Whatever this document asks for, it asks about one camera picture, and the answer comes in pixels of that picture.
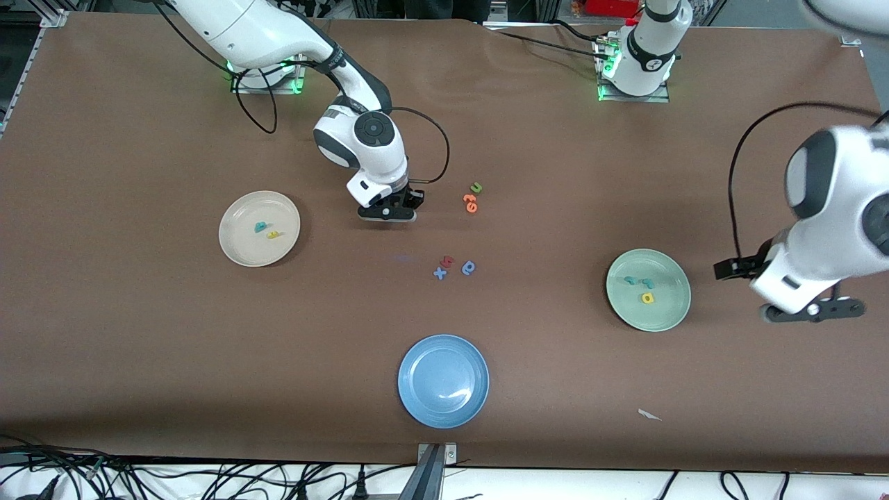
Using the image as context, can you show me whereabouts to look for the light green plate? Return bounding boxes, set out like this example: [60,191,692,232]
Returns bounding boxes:
[606,249,692,333]

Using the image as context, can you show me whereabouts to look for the beige brown plate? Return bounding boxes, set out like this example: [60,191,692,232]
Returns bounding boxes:
[218,190,301,268]

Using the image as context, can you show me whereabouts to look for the blue plate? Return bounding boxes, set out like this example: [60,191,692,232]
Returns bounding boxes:
[397,334,490,429]

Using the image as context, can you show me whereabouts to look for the red box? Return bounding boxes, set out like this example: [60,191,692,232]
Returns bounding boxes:
[583,0,643,18]

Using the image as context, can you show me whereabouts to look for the dark aluminium profile beam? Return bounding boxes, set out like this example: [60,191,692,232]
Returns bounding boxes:
[398,444,447,500]

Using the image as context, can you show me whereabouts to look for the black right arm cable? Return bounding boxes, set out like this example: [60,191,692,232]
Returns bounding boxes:
[231,66,451,185]

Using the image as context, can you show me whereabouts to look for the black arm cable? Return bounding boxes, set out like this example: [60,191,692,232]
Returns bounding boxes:
[231,66,451,185]
[728,103,889,261]

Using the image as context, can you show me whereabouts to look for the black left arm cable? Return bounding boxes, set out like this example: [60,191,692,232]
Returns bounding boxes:
[728,103,889,261]

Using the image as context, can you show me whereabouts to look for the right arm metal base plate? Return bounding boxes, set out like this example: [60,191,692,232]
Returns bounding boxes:
[231,59,307,95]

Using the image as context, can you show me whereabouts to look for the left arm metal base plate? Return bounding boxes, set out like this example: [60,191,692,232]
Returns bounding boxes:
[594,35,672,103]

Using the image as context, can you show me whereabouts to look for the black cable on table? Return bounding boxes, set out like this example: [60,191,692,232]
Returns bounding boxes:
[495,29,608,62]

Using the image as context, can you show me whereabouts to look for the silver corner bracket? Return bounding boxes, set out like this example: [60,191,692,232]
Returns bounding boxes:
[417,442,458,467]

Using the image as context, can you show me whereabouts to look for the black floor cable tangle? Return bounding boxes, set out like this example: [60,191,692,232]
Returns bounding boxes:
[0,434,417,500]

